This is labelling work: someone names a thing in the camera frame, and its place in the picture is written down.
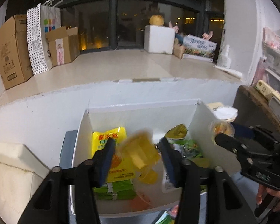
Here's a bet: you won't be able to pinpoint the white paper bag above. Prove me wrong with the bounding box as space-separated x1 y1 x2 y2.
39 0 64 69

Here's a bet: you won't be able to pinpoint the white foam box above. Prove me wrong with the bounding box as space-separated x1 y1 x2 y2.
144 25 175 55

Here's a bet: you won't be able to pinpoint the small yellow jelly cup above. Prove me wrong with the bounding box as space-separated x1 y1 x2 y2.
138 168 158 184

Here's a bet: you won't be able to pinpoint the orange clear jelly cup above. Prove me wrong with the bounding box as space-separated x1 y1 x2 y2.
208 119 235 142

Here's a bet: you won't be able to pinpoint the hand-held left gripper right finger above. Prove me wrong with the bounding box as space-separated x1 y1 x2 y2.
159 137 258 224

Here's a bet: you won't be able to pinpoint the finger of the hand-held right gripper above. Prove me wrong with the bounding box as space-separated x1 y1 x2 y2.
215 132 255 167
232 122 280 145

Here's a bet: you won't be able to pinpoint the person's right hand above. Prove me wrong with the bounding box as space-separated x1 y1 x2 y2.
255 185 270 205

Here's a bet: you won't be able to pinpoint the orange round fruit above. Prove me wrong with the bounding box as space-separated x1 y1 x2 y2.
149 15 164 26

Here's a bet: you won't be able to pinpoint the green packet with white edge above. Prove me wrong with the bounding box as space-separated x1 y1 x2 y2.
153 211 178 224

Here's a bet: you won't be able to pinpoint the large cardboard box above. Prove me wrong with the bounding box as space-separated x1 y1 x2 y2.
0 14 34 90

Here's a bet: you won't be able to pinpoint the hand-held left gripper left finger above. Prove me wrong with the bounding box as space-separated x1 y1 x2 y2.
17 138 116 224

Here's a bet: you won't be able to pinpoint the dotted paper bag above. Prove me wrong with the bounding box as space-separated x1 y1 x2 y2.
27 3 53 76

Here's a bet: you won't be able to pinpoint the landscape printed carton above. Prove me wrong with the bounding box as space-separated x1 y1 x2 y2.
182 35 217 62

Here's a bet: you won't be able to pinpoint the white lidded cup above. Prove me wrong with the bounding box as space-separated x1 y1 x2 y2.
213 106 239 122

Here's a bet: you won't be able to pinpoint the yellow lidded jelly cup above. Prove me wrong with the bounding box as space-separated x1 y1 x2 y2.
165 123 189 140

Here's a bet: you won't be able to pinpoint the dark window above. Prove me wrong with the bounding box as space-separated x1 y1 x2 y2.
55 0 225 55

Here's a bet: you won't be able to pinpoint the small brown carton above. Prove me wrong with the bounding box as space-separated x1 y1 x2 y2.
173 38 186 59

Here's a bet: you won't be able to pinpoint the small open cardboard box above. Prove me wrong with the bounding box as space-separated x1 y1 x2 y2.
46 26 80 66

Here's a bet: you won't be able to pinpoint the shelf rack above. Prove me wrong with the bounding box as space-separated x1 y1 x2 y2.
254 27 280 94

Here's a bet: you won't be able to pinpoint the white bottles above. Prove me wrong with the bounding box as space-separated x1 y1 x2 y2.
218 44 232 67

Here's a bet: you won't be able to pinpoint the grey plastic device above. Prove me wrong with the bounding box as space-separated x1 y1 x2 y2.
268 97 280 122

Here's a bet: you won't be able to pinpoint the cream sofa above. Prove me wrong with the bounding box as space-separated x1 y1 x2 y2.
0 141 51 224

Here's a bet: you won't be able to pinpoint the yellow snack packet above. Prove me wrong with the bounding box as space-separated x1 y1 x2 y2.
91 126 131 183

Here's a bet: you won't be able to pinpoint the cream power strip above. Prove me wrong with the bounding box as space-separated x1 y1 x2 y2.
255 80 280 106

